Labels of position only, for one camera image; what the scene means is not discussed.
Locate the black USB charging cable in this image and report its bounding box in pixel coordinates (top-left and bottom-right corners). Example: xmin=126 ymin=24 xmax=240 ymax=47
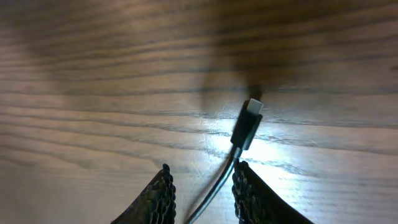
xmin=183 ymin=98 xmax=264 ymax=224

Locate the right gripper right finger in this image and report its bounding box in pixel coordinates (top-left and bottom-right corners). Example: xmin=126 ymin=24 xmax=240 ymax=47
xmin=232 ymin=161 xmax=313 ymax=224

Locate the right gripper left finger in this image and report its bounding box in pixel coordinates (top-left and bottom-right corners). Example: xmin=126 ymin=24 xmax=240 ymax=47
xmin=111 ymin=164 xmax=176 ymax=224

